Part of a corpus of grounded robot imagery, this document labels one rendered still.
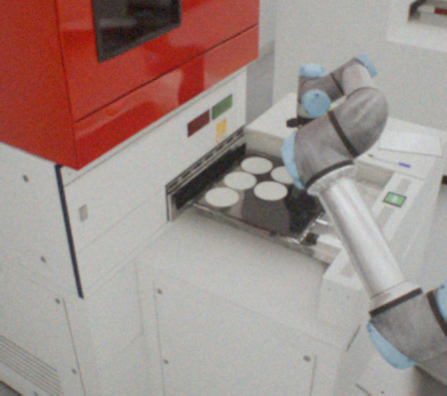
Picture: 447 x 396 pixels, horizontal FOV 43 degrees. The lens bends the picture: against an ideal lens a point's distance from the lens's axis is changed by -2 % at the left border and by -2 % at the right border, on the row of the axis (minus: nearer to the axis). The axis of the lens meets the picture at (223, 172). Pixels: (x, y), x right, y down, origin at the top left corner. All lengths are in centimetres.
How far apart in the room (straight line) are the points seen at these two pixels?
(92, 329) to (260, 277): 48
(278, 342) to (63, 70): 84
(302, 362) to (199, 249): 43
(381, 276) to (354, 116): 32
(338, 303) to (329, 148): 41
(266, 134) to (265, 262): 51
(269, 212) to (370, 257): 57
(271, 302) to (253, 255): 19
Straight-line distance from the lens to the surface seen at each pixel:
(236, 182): 182
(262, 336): 154
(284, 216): 168
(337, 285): 140
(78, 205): 140
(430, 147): 199
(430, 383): 142
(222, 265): 163
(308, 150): 122
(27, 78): 129
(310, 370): 154
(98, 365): 175
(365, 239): 118
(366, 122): 121
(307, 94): 160
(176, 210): 174
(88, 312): 160
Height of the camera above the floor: 189
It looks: 32 degrees down
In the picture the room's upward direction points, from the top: straight up
